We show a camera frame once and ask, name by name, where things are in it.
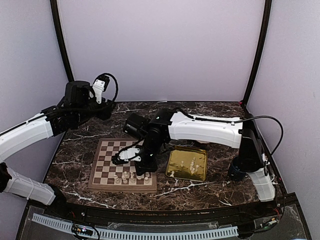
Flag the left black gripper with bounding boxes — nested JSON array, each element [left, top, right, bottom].
[[74, 97, 116, 125]]

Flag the gold metal tray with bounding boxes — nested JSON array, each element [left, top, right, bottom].
[[165, 147, 208, 182]]

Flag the white chess king piece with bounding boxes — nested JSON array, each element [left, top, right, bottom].
[[121, 175, 128, 185]]

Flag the white chess queen piece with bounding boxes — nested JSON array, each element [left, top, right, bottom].
[[113, 175, 121, 185]]

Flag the wooden chess board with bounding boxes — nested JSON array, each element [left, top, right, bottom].
[[88, 138, 157, 193]]

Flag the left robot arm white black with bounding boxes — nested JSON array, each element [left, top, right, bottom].
[[0, 73, 116, 218]]

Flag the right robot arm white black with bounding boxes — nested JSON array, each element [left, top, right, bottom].
[[116, 107, 276, 217]]

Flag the white chess piece cluster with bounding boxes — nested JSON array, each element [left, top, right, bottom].
[[189, 157, 196, 170]]

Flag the dark blue mug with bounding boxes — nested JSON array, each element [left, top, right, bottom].
[[227, 161, 247, 182]]

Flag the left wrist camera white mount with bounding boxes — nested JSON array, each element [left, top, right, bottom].
[[92, 73, 119, 104]]

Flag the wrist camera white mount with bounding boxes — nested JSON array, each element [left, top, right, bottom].
[[111, 148, 142, 165], [92, 73, 119, 104]]

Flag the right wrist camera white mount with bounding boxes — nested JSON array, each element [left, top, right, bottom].
[[111, 148, 142, 165]]

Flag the left black frame post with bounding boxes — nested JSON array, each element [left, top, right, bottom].
[[49, 0, 75, 82]]

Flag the black frame post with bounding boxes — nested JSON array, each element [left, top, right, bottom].
[[241, 0, 273, 109], [49, 0, 75, 82]]

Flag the white cable duct strip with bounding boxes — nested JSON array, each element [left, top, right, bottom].
[[31, 213, 239, 240]]

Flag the right black frame post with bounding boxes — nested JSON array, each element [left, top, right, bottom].
[[241, 0, 273, 109]]

